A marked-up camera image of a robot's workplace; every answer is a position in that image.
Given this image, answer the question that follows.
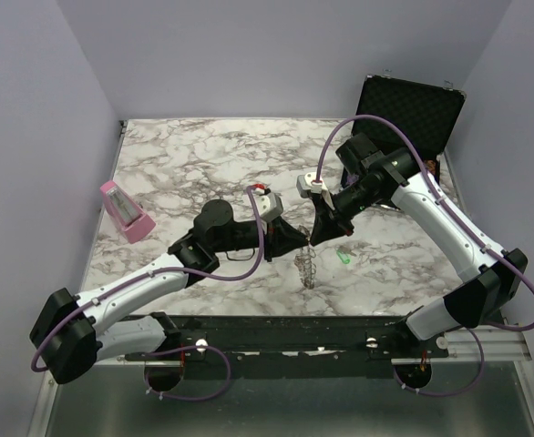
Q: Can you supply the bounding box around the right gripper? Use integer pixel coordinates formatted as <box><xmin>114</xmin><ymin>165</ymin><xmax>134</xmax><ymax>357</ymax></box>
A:
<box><xmin>309</xmin><ymin>178</ymin><xmax>382</xmax><ymax>246</ymax></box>

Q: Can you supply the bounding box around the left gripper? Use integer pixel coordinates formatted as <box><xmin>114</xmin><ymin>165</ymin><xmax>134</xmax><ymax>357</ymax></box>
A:
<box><xmin>213</xmin><ymin>215</ymin><xmax>310</xmax><ymax>263</ymax></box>

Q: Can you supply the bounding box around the metal key ring disc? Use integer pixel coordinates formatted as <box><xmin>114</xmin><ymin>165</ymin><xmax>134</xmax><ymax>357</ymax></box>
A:
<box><xmin>294</xmin><ymin>244</ymin><xmax>316</xmax><ymax>290</ymax></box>

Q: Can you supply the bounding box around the green tagged key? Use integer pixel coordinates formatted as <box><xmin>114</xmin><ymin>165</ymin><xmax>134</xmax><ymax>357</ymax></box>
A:
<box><xmin>336</xmin><ymin>249</ymin><xmax>351</xmax><ymax>265</ymax></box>

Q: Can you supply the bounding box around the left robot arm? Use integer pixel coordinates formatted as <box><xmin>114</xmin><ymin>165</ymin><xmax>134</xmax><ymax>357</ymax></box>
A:
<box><xmin>29</xmin><ymin>194</ymin><xmax>308</xmax><ymax>384</ymax></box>

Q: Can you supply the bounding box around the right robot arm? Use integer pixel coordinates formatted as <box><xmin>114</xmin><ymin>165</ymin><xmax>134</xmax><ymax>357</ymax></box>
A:
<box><xmin>297</xmin><ymin>134</ymin><xmax>528</xmax><ymax>357</ymax></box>

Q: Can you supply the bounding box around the pink metronome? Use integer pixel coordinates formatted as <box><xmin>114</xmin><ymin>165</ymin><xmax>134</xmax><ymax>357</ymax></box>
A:
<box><xmin>100</xmin><ymin>180</ymin><xmax>156</xmax><ymax>244</ymax></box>

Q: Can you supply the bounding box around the black poker chip case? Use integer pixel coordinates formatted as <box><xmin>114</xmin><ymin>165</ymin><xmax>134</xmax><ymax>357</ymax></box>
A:
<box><xmin>356</xmin><ymin>76</ymin><xmax>466</xmax><ymax>181</ymax></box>

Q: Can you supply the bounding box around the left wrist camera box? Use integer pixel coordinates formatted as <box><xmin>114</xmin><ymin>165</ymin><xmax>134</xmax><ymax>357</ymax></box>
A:
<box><xmin>258</xmin><ymin>192</ymin><xmax>283</xmax><ymax>223</ymax></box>

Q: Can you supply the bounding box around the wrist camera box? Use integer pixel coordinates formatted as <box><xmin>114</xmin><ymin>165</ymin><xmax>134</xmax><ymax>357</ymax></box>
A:
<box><xmin>296</xmin><ymin>173</ymin><xmax>330</xmax><ymax>201</ymax></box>
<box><xmin>258</xmin><ymin>192</ymin><xmax>283</xmax><ymax>223</ymax></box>

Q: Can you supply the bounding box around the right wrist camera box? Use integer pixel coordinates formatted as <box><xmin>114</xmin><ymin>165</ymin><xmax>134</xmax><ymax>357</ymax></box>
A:
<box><xmin>296</xmin><ymin>173</ymin><xmax>330</xmax><ymax>201</ymax></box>

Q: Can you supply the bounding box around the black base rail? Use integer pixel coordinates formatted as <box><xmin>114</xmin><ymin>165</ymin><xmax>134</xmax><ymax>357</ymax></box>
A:
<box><xmin>90</xmin><ymin>312</ymin><xmax>453</xmax><ymax>382</ymax></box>

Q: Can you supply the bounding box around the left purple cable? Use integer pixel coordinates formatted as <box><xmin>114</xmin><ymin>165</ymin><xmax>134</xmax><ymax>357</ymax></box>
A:
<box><xmin>29</xmin><ymin>184</ymin><xmax>268</xmax><ymax>402</ymax></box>

